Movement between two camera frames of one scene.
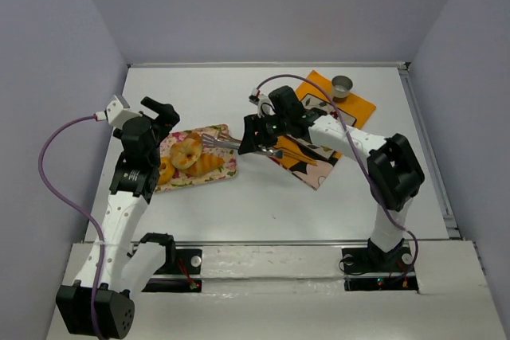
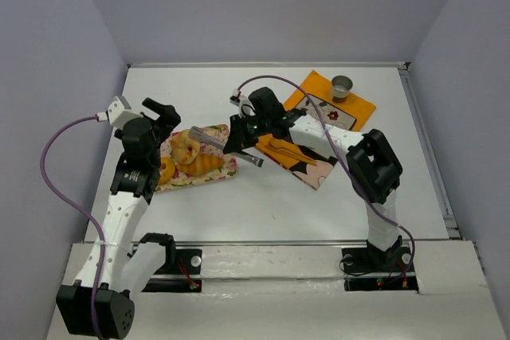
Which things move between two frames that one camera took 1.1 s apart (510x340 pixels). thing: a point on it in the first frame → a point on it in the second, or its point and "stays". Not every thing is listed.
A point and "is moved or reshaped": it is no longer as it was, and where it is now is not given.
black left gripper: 158,122 stays
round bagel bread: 185,153 is moved or reshaped
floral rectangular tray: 228,170 stays
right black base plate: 371,259 stays
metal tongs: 209,139 → 208,138
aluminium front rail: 263,242 stays
